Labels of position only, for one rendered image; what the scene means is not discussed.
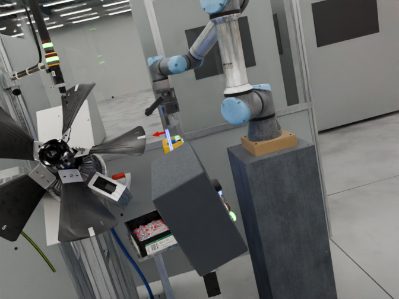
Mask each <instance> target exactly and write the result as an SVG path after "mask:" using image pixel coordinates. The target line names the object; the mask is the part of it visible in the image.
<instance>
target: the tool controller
mask: <svg viewBox="0 0 399 299"><path fill-rule="evenodd" d="M151 188H152V203H153V204H154V208H155V209H157V212H158V213H159V214H160V216H161V218H162V219H163V221H164V222H165V224H166V225H167V227H168V229H169V230H170V232H171V233H172V235H173V236H174V238H175V240H176V241H177V243H178V245H179V246H180V248H181V249H182V251H183V252H184V254H185V256H186V257H187V259H188V260H189V262H190V265H191V266H192V267H193V268H194V269H195V270H196V272H197V274H198V275H199V276H204V275H206V274H208V273H209V272H211V271H213V270H215V269H217V268H218V267H220V266H222V265H224V264H225V263H227V262H229V261H231V260H233V259H234V258H236V257H238V256H240V255H241V254H243V253H245V252H247V251H248V247H247V245H246V243H245V242H244V240H243V238H242V236H241V234H240V232H239V230H238V228H237V227H236V224H235V223H234V222H233V220H232V218H231V216H230V215H229V213H228V211H227V208H226V206H225V204H224V203H223V201H222V199H221V197H220V195H219V193H218V192H220V191H222V187H221V185H220V183H219V181H218V180H217V178H213V179H210V177H209V175H208V173H207V171H206V170H205V168H204V166H203V164H202V162H201V160H200V159H199V157H198V156H197V154H196V152H195V150H194V149H193V147H192V146H191V144H190V143H189V142H186V143H184V144H182V145H180V146H178V147H177V148H175V149H173V150H171V151H169V152H168V153H166V154H164V155H162V156H161V157H159V158H157V159H155V160H154V161H152V162H151Z"/></svg>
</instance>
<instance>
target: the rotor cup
mask: <svg viewBox="0 0 399 299"><path fill-rule="evenodd" d="M70 149H71V150H72V151H73V153H72V152H71V151H70ZM53 150H56V154H55V155H52V154H51V152H52V151H53ZM77 152H78V151H77V150H76V149H73V148H71V147H70V146H69V145H68V144H67V143H66V142H65V141H63V140H61V139H51V140H49V141H47V142H45V143H44V144H43V145H42V146H41V148H40V150H39V160H40V162H41V163H42V164H43V165H44V166H45V167H46V168H47V169H48V170H49V171H50V172H51V173H52V174H54V175H55V176H56V177H57V178H56V180H59V181H60V179H59V177H58V175H57V173H56V172H57V171H59V170H68V169H77V170H78V171H79V172H80V171H81V169H82V167H83V158H82V157H80V158H75V159H74V155H75V154H76V153H77ZM60 165H63V166H64V168H62V167H61V166H60Z"/></svg>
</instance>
